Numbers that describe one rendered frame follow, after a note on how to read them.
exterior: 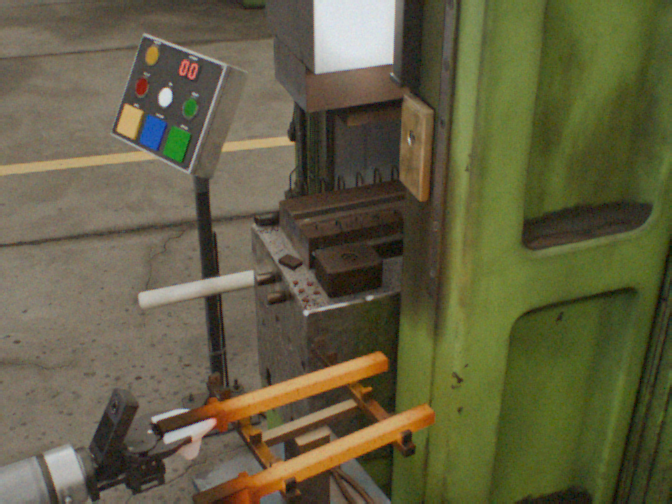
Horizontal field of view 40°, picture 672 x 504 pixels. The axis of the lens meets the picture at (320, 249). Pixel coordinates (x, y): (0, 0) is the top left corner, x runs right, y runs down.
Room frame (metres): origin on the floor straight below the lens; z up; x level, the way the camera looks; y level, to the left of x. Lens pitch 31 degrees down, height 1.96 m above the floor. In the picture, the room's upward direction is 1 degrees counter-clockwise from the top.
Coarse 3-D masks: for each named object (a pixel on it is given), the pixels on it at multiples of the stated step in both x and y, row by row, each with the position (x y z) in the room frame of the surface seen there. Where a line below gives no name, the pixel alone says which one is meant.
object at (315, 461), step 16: (400, 416) 1.14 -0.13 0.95; (416, 416) 1.14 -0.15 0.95; (432, 416) 1.14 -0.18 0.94; (368, 432) 1.10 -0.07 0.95; (384, 432) 1.10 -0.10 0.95; (320, 448) 1.06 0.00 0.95; (336, 448) 1.06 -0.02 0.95; (352, 448) 1.06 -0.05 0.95; (368, 448) 1.08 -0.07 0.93; (288, 464) 1.03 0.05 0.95; (304, 464) 1.03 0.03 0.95; (320, 464) 1.04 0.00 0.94; (336, 464) 1.05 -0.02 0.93; (240, 480) 0.99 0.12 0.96; (256, 480) 1.00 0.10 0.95; (272, 480) 1.00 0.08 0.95; (192, 496) 0.96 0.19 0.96; (208, 496) 0.96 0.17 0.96; (224, 496) 0.96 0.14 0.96; (240, 496) 0.98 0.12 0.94; (256, 496) 0.97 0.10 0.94
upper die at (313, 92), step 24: (288, 48) 1.73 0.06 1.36; (288, 72) 1.73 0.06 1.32; (312, 72) 1.64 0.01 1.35; (336, 72) 1.65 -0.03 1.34; (360, 72) 1.67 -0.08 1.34; (384, 72) 1.69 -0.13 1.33; (312, 96) 1.64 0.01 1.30; (336, 96) 1.65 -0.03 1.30; (360, 96) 1.67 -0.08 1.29; (384, 96) 1.69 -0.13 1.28
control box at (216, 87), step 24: (144, 48) 2.30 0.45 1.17; (168, 48) 2.25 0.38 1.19; (144, 72) 2.26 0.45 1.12; (168, 72) 2.21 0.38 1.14; (192, 72) 2.15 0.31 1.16; (216, 72) 2.10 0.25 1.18; (240, 72) 2.12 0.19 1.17; (144, 96) 2.22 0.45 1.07; (192, 96) 2.11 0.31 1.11; (216, 96) 2.07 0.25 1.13; (240, 96) 2.12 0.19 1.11; (144, 120) 2.18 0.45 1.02; (168, 120) 2.13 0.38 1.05; (192, 120) 2.08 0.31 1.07; (216, 120) 2.07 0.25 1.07; (192, 144) 2.04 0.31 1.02; (216, 144) 2.06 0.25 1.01; (192, 168) 2.01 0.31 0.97
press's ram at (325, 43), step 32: (288, 0) 1.72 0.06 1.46; (320, 0) 1.59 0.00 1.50; (352, 0) 1.61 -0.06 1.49; (384, 0) 1.63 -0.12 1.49; (288, 32) 1.72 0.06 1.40; (320, 32) 1.59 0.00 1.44; (352, 32) 1.61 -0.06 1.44; (384, 32) 1.63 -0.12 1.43; (320, 64) 1.59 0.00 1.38; (352, 64) 1.61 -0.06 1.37
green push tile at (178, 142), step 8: (176, 128) 2.09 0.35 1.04; (176, 136) 2.07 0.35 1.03; (184, 136) 2.06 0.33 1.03; (168, 144) 2.08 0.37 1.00; (176, 144) 2.06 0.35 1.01; (184, 144) 2.04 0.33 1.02; (168, 152) 2.06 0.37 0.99; (176, 152) 2.05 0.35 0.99; (184, 152) 2.03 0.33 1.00; (176, 160) 2.04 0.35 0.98
